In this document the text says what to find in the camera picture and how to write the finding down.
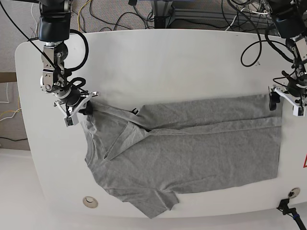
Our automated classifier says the aluminium frame base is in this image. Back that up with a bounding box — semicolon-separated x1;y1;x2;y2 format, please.
149;0;271;31

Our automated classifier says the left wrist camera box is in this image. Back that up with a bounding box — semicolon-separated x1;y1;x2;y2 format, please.
293;106;306;117

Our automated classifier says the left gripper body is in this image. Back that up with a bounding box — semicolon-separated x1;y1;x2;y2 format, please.
269;85;307;109

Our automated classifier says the table grommet right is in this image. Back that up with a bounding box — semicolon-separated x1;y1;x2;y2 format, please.
288;187;300;199

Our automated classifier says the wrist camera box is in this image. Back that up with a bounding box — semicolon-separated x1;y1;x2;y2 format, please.
293;106;306;117
64;115;79;127

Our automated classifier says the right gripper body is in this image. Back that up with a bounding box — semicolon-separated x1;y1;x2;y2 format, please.
54;90;99;117

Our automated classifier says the table grommet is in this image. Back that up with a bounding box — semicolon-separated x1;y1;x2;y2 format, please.
288;187;300;199
83;196;98;209

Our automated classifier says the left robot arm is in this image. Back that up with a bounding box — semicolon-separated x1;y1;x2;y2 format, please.
263;0;307;116

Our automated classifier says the red warning sticker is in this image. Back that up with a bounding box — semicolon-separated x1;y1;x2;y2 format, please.
303;155;307;168

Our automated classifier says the grey T-shirt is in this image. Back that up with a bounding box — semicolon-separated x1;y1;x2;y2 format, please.
81;94;283;219

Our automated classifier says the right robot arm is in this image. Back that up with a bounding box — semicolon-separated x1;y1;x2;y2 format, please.
38;0;97;119

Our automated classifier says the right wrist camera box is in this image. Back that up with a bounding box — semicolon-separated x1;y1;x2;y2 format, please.
64;115;79;127

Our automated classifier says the table grommet left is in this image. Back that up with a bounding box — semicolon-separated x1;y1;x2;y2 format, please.
83;196;98;209

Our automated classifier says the black clamp with cable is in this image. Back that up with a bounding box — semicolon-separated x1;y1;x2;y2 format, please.
276;198;307;230

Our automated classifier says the yellow cable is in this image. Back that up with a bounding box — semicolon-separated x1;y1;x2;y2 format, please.
76;0;93;33

